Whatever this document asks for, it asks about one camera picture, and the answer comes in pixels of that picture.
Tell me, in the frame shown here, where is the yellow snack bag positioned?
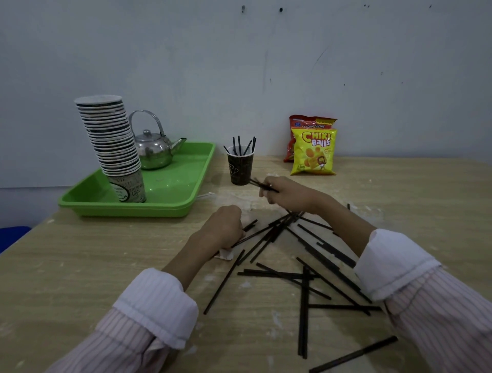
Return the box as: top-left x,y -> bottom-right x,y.
290,128 -> 338,177

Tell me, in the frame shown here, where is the green plastic tray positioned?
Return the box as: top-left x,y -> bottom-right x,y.
58,142 -> 217,219

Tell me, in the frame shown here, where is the steel kettle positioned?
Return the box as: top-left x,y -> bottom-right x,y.
128,110 -> 188,171

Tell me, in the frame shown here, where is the bunch of black straws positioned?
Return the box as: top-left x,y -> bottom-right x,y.
223,135 -> 257,156

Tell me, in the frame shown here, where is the person's right forearm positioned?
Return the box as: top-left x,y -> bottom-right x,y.
315,194 -> 492,373

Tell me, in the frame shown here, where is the red snack bag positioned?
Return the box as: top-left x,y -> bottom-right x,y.
283,114 -> 338,163

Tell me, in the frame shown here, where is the blue object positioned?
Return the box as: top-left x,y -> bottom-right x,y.
0,225 -> 32,254

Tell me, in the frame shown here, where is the single black straw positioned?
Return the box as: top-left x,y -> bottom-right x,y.
248,177 -> 280,194

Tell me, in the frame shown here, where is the light wooden table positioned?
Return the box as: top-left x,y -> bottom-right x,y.
0,155 -> 492,373

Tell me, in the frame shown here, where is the pile of black straws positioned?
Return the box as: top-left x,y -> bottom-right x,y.
202,203 -> 399,373

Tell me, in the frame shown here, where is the person's left hand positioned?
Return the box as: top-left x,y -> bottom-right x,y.
198,204 -> 247,251

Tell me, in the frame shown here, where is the stack of paper cups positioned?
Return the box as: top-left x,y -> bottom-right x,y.
73,95 -> 147,203

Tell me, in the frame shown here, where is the dark brown paper cup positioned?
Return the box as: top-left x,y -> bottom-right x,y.
227,145 -> 255,187

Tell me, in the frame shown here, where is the person's left forearm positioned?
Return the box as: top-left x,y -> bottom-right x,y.
44,230 -> 216,373

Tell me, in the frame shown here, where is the person's right hand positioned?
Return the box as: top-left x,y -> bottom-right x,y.
258,176 -> 323,216

